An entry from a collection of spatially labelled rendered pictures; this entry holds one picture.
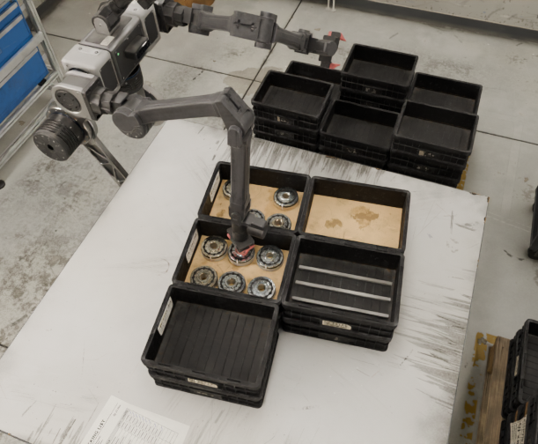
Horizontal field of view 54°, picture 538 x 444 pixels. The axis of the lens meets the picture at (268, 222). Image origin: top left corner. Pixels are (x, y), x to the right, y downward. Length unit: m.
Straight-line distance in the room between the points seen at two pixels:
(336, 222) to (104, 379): 1.06
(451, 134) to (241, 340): 1.75
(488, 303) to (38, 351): 2.20
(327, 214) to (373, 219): 0.19
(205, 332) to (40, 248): 1.68
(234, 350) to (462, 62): 3.17
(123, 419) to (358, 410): 0.81
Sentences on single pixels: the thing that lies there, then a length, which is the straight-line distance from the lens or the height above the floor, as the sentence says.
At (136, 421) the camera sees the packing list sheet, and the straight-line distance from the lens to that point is 1.99.
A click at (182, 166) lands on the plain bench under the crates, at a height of 0.70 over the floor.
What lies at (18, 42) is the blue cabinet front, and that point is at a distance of 3.74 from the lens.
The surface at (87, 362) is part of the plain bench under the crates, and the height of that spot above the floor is 0.70.
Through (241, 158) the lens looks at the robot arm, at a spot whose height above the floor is 1.39.
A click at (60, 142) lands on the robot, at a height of 0.93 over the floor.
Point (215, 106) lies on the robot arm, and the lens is 1.51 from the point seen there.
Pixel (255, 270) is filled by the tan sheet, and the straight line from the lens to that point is 2.01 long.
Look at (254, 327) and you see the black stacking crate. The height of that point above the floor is 0.83.
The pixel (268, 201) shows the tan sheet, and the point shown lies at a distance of 2.20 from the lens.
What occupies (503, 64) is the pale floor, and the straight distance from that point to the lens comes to 4.51.
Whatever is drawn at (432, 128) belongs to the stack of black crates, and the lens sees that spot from 3.09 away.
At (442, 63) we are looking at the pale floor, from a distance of 4.38.
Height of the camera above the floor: 2.55
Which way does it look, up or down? 54 degrees down
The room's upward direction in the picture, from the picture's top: 3 degrees counter-clockwise
